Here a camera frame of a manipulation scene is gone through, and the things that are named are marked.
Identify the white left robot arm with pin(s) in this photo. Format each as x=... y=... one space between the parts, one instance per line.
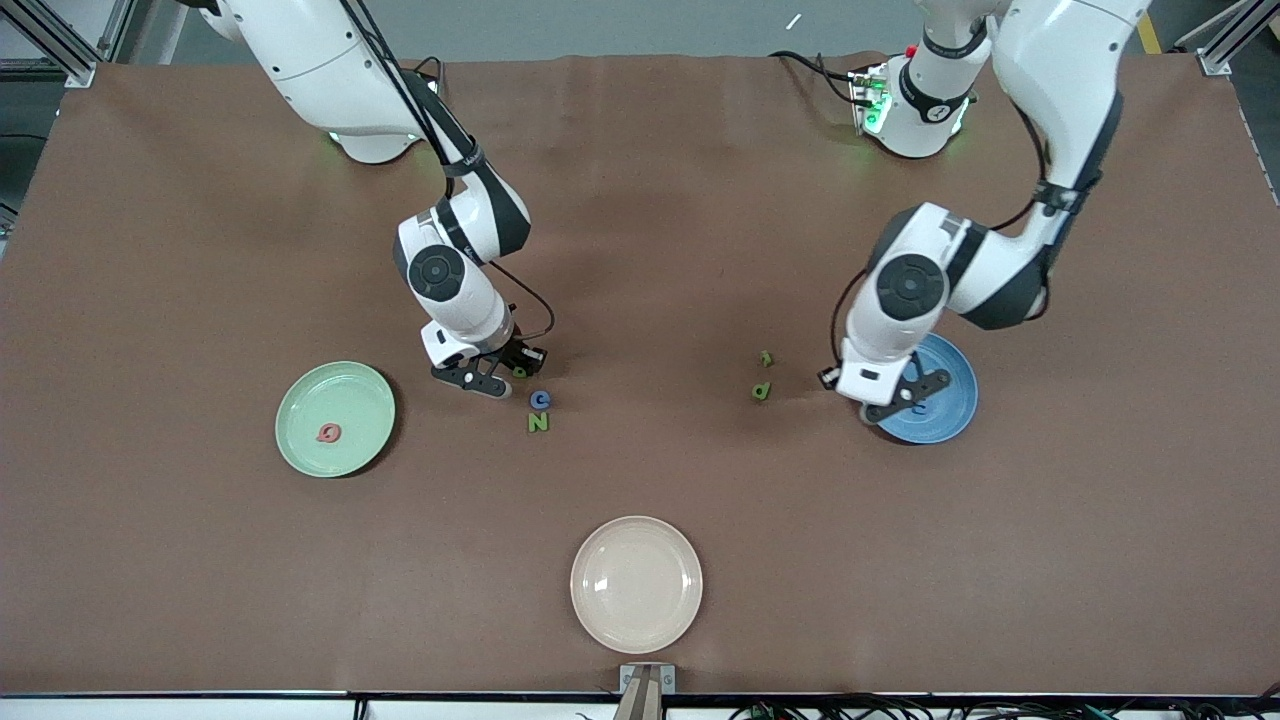
x=1060 y=70

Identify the brown table mat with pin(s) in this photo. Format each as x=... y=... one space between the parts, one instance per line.
x=640 y=250

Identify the white table edge rail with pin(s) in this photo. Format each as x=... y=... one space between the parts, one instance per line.
x=200 y=708

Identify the pink letter Q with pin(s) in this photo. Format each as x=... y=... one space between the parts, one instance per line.
x=328 y=433

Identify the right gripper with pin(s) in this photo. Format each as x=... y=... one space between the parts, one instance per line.
x=517 y=353

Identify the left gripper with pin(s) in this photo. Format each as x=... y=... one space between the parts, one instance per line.
x=824 y=380

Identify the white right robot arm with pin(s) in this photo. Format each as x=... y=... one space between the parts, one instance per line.
x=310 y=60

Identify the cream plate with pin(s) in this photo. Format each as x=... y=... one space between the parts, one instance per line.
x=636 y=585

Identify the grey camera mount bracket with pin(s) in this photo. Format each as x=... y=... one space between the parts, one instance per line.
x=647 y=682

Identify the green letter N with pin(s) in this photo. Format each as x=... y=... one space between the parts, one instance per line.
x=538 y=422

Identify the blue plate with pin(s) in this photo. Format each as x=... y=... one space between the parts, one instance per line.
x=955 y=410

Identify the light green plate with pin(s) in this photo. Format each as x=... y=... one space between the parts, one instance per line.
x=335 y=395

